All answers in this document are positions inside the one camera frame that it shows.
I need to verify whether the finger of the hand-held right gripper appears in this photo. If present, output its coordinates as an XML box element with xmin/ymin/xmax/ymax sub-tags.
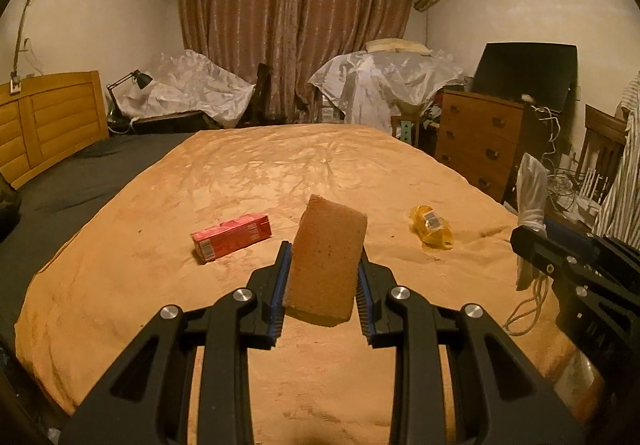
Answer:
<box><xmin>510</xmin><ymin>224</ymin><xmax>593</xmax><ymax>278</ymax></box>
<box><xmin>544</xmin><ymin>220</ymin><xmax>612</xmax><ymax>248</ymax></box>

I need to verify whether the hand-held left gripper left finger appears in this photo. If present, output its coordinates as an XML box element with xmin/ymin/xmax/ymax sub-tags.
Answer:
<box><xmin>60</xmin><ymin>240</ymin><xmax>293</xmax><ymax>445</ymax></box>

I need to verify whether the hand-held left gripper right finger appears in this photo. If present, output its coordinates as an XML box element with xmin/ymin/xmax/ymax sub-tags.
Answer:
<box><xmin>355</xmin><ymin>247</ymin><xmax>586</xmax><ymax>445</ymax></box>

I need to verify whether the white sock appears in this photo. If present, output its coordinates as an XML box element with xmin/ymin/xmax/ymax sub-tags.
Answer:
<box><xmin>515</xmin><ymin>152</ymin><xmax>549</xmax><ymax>291</ymax></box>

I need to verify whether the brown sponge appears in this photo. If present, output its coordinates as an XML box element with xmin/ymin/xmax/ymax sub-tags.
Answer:
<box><xmin>283</xmin><ymin>194</ymin><xmax>369</xmax><ymax>326</ymax></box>

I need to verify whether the white cable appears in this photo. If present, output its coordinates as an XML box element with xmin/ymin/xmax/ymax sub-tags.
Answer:
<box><xmin>500</xmin><ymin>270</ymin><xmax>551</xmax><ymax>336</ymax></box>

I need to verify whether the white router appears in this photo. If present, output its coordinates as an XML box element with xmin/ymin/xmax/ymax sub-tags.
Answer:
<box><xmin>575</xmin><ymin>167</ymin><xmax>608</xmax><ymax>220</ymax></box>

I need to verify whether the striped cloth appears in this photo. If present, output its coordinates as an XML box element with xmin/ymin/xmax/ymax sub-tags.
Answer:
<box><xmin>592</xmin><ymin>72</ymin><xmax>640</xmax><ymax>246</ymax></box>

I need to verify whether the red carton box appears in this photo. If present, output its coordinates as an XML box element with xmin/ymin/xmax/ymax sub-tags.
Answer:
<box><xmin>190</xmin><ymin>212</ymin><xmax>273</xmax><ymax>265</ymax></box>

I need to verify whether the wooden slat-back chair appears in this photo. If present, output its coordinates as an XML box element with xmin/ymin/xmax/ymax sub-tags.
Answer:
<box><xmin>572</xmin><ymin>105</ymin><xmax>628</xmax><ymax>196</ymax></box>

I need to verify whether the yellow plastic wrapper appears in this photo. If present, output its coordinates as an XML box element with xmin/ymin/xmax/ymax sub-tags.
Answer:
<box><xmin>410</xmin><ymin>205</ymin><xmax>455</xmax><ymax>251</ymax></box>

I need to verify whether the wooden chest of drawers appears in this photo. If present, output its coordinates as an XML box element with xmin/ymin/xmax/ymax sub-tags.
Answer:
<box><xmin>434</xmin><ymin>90</ymin><xmax>538</xmax><ymax>203</ymax></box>

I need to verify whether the orange blanket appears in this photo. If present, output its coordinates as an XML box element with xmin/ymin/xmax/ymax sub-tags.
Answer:
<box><xmin>15</xmin><ymin>124</ymin><xmax>576</xmax><ymax>445</ymax></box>

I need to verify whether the black monitor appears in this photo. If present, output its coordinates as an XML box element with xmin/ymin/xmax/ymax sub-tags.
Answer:
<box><xmin>472</xmin><ymin>42</ymin><xmax>578</xmax><ymax>110</ymax></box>

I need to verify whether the large plastic dust sheet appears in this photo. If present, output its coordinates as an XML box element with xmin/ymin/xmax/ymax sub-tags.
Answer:
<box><xmin>308</xmin><ymin>50</ymin><xmax>468</xmax><ymax>133</ymax></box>

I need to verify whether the crumpled plastic dust sheet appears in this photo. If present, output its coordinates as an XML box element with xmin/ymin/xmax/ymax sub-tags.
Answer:
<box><xmin>116</xmin><ymin>49</ymin><xmax>258</xmax><ymax>126</ymax></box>

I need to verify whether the dark grey bed sheet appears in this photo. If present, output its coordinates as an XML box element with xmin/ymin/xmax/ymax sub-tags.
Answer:
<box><xmin>0</xmin><ymin>131</ymin><xmax>201</xmax><ymax>326</ymax></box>

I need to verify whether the cream pillow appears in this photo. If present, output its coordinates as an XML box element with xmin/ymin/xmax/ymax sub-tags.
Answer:
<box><xmin>365</xmin><ymin>39</ymin><xmax>431</xmax><ymax>56</ymax></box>

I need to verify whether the black desk lamp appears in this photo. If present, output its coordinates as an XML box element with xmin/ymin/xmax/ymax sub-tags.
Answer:
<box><xmin>106</xmin><ymin>70</ymin><xmax>153</xmax><ymax>120</ymax></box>

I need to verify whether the pink curtain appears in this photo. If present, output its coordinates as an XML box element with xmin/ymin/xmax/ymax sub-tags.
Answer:
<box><xmin>172</xmin><ymin>0</ymin><xmax>418</xmax><ymax>126</ymax></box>

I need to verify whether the dark pillow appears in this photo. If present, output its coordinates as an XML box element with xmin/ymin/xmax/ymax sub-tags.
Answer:
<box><xmin>0</xmin><ymin>172</ymin><xmax>23</xmax><ymax>241</ymax></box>

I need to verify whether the wooden headboard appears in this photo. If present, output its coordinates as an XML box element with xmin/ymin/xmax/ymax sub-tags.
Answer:
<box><xmin>0</xmin><ymin>71</ymin><xmax>110</xmax><ymax>189</ymax></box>

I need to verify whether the thin bent rod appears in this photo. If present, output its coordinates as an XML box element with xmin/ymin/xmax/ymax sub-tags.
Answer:
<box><xmin>10</xmin><ymin>0</ymin><xmax>66</xmax><ymax>86</ymax></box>

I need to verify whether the tangle of white cables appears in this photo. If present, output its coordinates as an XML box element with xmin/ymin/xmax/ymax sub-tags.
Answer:
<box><xmin>520</xmin><ymin>95</ymin><xmax>581</xmax><ymax>210</ymax></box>

